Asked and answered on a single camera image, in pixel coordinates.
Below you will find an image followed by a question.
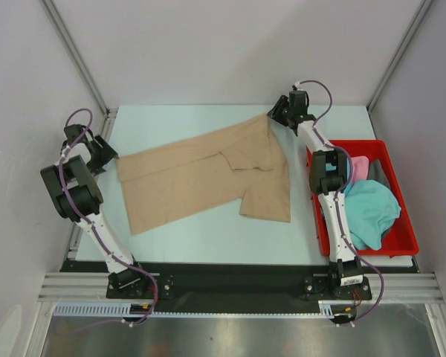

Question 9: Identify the beige t shirt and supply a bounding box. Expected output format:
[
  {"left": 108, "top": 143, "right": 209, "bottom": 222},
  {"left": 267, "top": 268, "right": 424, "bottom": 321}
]
[{"left": 117, "top": 115, "right": 291, "bottom": 234}]

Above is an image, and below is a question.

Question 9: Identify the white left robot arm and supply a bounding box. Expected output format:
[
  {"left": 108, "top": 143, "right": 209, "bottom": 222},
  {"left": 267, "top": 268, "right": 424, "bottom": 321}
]
[{"left": 40, "top": 124, "right": 152, "bottom": 299}]

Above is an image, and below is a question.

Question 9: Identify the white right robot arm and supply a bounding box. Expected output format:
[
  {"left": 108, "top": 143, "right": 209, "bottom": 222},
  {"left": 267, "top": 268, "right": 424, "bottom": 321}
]
[{"left": 268, "top": 88, "right": 363, "bottom": 300}]

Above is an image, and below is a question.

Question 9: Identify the pink t shirt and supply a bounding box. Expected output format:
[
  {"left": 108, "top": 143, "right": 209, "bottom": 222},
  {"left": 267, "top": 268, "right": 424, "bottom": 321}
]
[{"left": 351, "top": 155, "right": 370, "bottom": 183}]

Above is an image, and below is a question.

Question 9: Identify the grey t shirt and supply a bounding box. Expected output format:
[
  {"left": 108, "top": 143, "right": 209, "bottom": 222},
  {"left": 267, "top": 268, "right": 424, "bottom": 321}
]
[{"left": 366, "top": 159, "right": 391, "bottom": 190}]

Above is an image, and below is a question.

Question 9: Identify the teal t shirt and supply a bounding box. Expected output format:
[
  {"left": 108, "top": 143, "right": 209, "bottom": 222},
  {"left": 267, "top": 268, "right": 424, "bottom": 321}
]
[{"left": 345, "top": 180, "right": 401, "bottom": 251}]

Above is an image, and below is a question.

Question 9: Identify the red plastic bin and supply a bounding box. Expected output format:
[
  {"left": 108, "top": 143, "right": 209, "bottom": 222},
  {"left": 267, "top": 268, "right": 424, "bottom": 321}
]
[{"left": 333, "top": 140, "right": 419, "bottom": 257}]

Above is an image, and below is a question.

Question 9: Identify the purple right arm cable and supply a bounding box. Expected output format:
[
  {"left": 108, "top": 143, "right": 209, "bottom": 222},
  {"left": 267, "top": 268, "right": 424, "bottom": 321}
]
[{"left": 293, "top": 80, "right": 387, "bottom": 327}]

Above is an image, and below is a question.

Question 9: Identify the left rear aluminium post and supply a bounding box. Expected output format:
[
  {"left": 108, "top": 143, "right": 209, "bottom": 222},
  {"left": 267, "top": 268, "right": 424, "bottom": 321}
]
[{"left": 39, "top": 0, "right": 111, "bottom": 116}]

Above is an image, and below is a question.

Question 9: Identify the aluminium post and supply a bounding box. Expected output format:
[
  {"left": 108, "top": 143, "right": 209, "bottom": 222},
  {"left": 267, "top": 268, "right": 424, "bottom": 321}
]
[
  {"left": 366, "top": 0, "right": 436, "bottom": 114},
  {"left": 39, "top": 0, "right": 111, "bottom": 116}
]

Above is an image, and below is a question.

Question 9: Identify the aluminium frame rail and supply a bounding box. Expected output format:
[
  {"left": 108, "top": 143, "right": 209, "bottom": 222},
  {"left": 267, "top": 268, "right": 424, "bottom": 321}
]
[{"left": 38, "top": 272, "right": 444, "bottom": 303}]

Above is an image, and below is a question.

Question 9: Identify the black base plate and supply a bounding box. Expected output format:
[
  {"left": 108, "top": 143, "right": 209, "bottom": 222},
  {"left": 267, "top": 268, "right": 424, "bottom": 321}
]
[{"left": 60, "top": 261, "right": 415, "bottom": 315}]

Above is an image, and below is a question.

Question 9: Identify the white slotted cable duct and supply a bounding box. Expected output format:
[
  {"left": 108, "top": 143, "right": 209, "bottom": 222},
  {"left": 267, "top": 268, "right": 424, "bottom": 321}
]
[{"left": 54, "top": 300, "right": 355, "bottom": 319}]

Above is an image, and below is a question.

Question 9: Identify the right rear aluminium post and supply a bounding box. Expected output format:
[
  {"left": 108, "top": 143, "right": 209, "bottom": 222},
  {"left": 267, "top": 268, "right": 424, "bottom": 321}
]
[{"left": 366, "top": 0, "right": 436, "bottom": 114}]

